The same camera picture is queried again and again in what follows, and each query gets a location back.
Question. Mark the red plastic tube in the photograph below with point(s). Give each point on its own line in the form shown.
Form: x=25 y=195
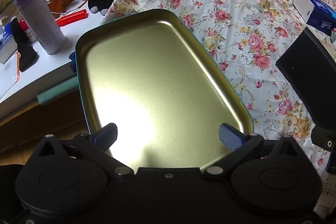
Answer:
x=71 y=18

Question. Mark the small red capped bottle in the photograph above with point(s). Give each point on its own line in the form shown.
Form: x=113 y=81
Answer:
x=26 y=28

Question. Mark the rolled black glove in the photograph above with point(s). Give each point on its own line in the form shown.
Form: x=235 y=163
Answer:
x=25 y=53

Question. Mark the clear pouch with orange edge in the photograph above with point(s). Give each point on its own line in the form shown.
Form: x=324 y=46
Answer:
x=17 y=64

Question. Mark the blue white soft tissue pack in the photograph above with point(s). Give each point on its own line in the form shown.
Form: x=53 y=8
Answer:
x=8 y=48

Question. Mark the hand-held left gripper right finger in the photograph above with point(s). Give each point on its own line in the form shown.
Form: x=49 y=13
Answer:
x=231 y=138

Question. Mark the purple thermos bottle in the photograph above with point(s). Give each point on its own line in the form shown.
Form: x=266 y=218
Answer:
x=42 y=24

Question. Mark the floral bedspread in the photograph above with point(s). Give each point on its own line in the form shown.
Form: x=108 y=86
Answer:
x=223 y=16

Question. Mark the green foam edge guard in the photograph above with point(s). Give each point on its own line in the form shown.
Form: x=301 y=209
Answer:
x=57 y=90

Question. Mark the white topped wooden table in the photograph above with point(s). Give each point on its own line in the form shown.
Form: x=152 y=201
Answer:
x=39 y=121

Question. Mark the gold metal tray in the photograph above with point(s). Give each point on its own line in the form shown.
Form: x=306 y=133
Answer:
x=157 y=69

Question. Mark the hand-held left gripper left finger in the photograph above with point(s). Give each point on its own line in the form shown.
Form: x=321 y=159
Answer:
x=106 y=134

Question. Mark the blue corner guard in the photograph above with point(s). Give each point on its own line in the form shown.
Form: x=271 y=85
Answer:
x=73 y=61

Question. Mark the blue tissue box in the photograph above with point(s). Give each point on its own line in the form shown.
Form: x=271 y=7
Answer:
x=319 y=14

